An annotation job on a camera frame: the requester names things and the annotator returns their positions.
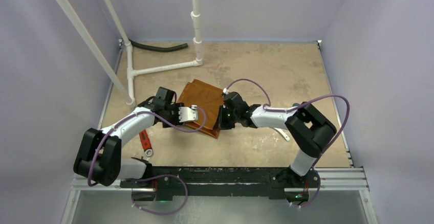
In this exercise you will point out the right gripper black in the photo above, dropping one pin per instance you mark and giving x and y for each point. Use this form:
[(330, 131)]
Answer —
[(223, 120)]

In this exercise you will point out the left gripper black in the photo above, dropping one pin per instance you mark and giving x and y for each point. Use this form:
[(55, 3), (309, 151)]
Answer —
[(176, 121)]

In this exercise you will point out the orange cloth napkin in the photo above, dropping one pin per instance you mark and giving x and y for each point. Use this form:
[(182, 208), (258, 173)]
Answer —
[(209, 99)]

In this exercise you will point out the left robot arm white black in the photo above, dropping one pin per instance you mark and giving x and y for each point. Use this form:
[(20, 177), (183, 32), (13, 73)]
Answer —
[(99, 156)]

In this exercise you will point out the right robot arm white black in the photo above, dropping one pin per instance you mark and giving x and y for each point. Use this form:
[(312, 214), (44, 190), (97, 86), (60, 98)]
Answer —
[(310, 129)]

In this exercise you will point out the white ceramic spoon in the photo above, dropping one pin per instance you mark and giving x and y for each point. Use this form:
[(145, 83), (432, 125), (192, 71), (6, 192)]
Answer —
[(282, 133)]

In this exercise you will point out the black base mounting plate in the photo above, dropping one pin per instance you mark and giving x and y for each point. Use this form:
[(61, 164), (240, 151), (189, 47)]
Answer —
[(270, 182)]

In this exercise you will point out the red handled adjustable wrench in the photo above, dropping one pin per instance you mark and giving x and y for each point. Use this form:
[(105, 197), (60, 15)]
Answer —
[(146, 144)]

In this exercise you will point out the aluminium extrusion rail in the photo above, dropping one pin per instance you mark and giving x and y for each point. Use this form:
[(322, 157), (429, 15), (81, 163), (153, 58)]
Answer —
[(332, 179)]

